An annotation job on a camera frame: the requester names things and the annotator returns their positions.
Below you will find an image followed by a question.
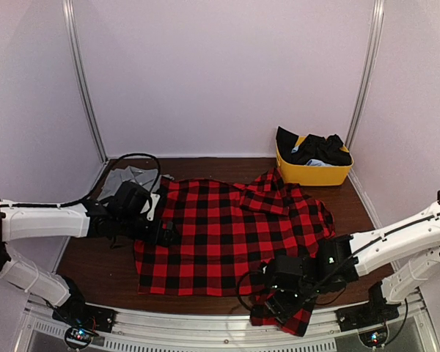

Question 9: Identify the black cable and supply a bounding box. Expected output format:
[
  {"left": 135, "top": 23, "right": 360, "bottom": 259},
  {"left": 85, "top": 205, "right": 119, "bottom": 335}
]
[
  {"left": 58, "top": 153, "right": 162, "bottom": 210},
  {"left": 235, "top": 269, "right": 338, "bottom": 312}
]

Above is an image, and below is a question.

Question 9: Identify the light blue garment in bin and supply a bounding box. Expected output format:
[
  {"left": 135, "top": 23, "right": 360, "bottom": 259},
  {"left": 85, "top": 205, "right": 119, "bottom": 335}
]
[{"left": 291, "top": 146, "right": 331, "bottom": 167}]

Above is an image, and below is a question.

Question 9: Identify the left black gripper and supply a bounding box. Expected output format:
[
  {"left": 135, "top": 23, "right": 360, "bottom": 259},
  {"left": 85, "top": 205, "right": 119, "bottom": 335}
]
[{"left": 117, "top": 213, "right": 180, "bottom": 247}]

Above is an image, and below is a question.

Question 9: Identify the aluminium frame post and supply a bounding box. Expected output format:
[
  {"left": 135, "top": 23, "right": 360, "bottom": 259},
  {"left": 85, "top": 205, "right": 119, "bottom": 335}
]
[
  {"left": 345, "top": 0, "right": 385, "bottom": 150},
  {"left": 62, "top": 0, "right": 108, "bottom": 164}
]

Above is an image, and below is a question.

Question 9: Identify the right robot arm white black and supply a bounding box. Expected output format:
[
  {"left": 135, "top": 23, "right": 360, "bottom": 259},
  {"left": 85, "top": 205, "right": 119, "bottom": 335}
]
[{"left": 250, "top": 190, "right": 440, "bottom": 331}]

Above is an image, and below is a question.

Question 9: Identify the folded grey shirt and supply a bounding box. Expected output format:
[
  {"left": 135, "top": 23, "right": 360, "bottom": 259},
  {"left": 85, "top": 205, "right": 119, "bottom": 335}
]
[{"left": 98, "top": 166, "right": 160, "bottom": 200}]

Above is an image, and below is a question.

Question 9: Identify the red black plaid shirt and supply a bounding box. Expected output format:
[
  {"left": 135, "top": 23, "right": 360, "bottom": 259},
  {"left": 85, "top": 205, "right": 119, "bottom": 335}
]
[{"left": 133, "top": 167, "right": 334, "bottom": 337}]

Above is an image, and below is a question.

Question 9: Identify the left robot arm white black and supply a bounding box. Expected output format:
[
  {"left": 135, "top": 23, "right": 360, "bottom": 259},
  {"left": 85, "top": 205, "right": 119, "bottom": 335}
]
[{"left": 0, "top": 181, "right": 180, "bottom": 326}]

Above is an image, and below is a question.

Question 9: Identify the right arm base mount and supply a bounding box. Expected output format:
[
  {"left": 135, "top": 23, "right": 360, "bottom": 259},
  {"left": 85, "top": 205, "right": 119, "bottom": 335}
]
[{"left": 336, "top": 302, "right": 400, "bottom": 349}]

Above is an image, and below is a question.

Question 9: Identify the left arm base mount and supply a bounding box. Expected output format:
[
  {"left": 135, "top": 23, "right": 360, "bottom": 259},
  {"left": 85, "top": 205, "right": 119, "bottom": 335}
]
[{"left": 51, "top": 305, "right": 116, "bottom": 351}]

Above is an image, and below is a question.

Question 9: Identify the black garment in bin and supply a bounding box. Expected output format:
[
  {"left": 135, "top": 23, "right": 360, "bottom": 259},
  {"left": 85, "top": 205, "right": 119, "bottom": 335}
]
[{"left": 276, "top": 127, "right": 353, "bottom": 166}]

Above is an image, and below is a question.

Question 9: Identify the front aluminium rail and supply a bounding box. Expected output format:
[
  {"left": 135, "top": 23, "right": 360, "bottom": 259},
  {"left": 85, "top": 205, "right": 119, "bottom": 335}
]
[{"left": 11, "top": 290, "right": 440, "bottom": 351}]

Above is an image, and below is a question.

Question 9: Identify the yellow plastic bin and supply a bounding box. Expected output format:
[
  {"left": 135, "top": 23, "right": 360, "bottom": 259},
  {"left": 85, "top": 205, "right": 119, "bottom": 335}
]
[{"left": 276, "top": 136, "right": 353, "bottom": 187}]

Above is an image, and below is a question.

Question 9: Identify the right aluminium frame post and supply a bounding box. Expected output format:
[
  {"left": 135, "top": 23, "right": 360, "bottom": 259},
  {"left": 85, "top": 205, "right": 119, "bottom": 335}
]
[{"left": 345, "top": 0, "right": 385, "bottom": 150}]

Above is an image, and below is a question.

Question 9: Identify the right black cable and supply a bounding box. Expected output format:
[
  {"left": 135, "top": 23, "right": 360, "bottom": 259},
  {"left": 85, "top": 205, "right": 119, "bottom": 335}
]
[{"left": 235, "top": 269, "right": 338, "bottom": 312}]

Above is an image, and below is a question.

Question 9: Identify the left black cable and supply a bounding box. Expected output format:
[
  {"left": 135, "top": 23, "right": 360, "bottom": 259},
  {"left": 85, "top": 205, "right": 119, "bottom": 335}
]
[{"left": 58, "top": 153, "right": 162, "bottom": 210}]

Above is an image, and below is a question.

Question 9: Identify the left aluminium frame post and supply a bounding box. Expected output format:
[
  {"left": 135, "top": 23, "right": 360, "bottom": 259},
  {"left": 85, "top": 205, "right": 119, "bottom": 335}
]
[{"left": 62, "top": 0, "right": 108, "bottom": 164}]

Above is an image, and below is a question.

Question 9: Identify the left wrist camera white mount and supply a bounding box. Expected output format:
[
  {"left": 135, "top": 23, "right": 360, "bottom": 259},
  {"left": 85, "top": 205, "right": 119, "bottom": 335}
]
[{"left": 141, "top": 193, "right": 161, "bottom": 221}]

